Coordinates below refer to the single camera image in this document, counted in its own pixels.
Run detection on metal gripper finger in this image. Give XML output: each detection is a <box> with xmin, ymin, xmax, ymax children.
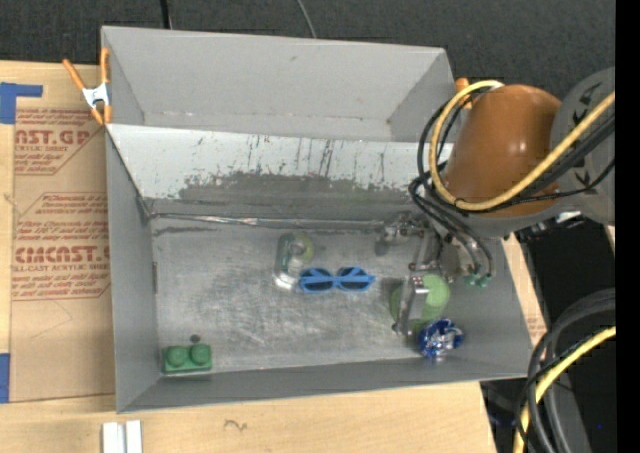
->
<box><xmin>392</xmin><ymin>274</ymin><xmax>432</xmax><ymax>338</ymax></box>

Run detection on light green cup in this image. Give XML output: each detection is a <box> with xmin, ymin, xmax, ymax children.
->
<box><xmin>388</xmin><ymin>272</ymin><xmax>452</xmax><ymax>335</ymax></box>

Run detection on blue and white ball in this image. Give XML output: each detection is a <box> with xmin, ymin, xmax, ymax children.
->
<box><xmin>416</xmin><ymin>317</ymin><xmax>466</xmax><ymax>363</ymax></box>

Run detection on blue sunglasses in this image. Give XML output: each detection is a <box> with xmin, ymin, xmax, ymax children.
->
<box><xmin>298</xmin><ymin>266</ymin><xmax>377</xmax><ymax>294</ymax></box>

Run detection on clear bottle with green cap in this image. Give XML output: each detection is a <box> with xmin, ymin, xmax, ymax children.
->
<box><xmin>272</xmin><ymin>232</ymin><xmax>317</xmax><ymax>292</ymax></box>

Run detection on grey metal bin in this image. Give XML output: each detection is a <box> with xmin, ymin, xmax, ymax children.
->
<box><xmin>99</xmin><ymin>24</ymin><xmax>535</xmax><ymax>415</ymax></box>

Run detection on green toy brick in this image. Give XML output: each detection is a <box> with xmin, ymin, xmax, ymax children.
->
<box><xmin>160</xmin><ymin>342</ymin><xmax>214</xmax><ymax>375</ymax></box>

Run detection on brown cardboard board red print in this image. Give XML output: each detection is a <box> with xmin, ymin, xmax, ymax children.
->
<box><xmin>0</xmin><ymin>59</ymin><xmax>550</xmax><ymax>405</ymax></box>

